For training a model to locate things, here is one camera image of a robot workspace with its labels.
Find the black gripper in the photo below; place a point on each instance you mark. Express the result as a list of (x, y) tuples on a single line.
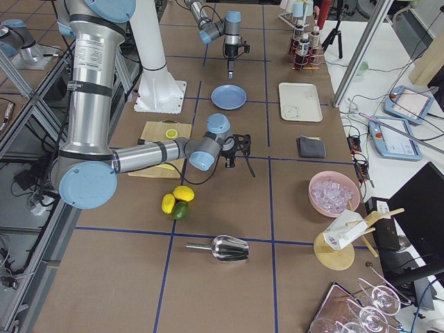
[(227, 152), (229, 53)]

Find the blue plate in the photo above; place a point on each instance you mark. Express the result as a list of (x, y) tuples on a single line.
[(228, 97)]

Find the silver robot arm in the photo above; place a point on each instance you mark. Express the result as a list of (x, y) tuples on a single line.
[(85, 172), (227, 27)]

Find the yellow lemon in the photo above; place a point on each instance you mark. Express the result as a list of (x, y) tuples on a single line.
[(184, 193), (168, 203)]

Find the lemon half slice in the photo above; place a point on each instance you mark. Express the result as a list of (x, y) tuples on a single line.
[(171, 133)]

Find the green avocado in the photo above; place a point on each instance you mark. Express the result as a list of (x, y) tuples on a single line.
[(180, 210)]

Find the dark drink bottle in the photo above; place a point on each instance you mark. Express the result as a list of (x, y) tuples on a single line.
[(303, 49), (296, 37), (314, 39)]

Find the cream bear tray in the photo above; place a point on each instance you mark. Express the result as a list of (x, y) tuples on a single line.
[(299, 102)]

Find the wooden cutting board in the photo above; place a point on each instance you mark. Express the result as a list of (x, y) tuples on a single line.
[(155, 131)]

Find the grey folded cloth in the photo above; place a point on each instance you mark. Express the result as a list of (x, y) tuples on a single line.
[(311, 148)]

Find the silver metal scoop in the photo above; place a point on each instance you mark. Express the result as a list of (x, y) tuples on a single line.
[(225, 248)]

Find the blue cup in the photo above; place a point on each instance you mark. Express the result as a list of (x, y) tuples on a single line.
[(298, 9)]

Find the steel knife sharpener rod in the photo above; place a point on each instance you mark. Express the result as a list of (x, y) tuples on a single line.
[(144, 142)]

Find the pink bowl of ice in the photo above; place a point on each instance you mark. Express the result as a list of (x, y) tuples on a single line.
[(331, 192)]

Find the green bowl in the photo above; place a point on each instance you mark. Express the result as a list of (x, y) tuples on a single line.
[(363, 68)]

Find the white paper carton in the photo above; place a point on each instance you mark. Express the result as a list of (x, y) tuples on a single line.
[(347, 227)]

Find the wooden cup stand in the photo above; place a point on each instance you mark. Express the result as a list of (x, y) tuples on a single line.
[(339, 260)]

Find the blue teach pendant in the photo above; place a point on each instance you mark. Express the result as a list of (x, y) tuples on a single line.
[(409, 104), (391, 144)]

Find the black monitor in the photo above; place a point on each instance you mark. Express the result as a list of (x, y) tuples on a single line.
[(421, 197)]

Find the white wire cup rack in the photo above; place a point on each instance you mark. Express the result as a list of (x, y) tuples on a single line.
[(287, 17)]

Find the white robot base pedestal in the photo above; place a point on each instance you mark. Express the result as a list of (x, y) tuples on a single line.
[(158, 91)]

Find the copper wire bottle rack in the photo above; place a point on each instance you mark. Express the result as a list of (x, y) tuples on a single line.
[(314, 61)]

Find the aluminium frame post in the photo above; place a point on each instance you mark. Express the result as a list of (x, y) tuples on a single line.
[(376, 19)]

